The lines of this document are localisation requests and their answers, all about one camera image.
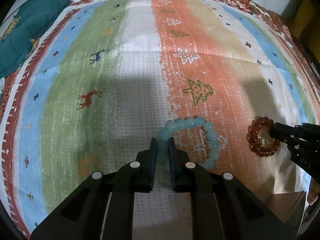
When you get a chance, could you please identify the yellow wooden furniture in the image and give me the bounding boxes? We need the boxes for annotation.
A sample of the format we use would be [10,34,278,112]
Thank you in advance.
[290,0,319,61]

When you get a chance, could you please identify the teal pillow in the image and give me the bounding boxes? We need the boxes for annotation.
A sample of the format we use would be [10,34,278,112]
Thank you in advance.
[1,0,70,78]

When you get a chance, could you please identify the person's right hand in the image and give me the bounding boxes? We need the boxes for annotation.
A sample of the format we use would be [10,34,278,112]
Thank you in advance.
[307,178,320,205]

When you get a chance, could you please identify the dark red bead bracelet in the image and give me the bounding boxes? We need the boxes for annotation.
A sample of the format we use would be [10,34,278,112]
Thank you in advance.
[246,116,281,158]

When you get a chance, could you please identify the light blue bead bracelet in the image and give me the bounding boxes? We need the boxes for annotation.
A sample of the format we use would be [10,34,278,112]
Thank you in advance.
[157,116,221,171]

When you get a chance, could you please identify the white crumpled cloth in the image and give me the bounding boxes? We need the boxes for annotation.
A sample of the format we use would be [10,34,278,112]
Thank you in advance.
[0,77,5,101]

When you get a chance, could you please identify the striped colourful patterned blanket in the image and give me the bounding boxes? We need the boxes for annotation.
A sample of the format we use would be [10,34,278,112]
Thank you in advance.
[1,0,319,238]

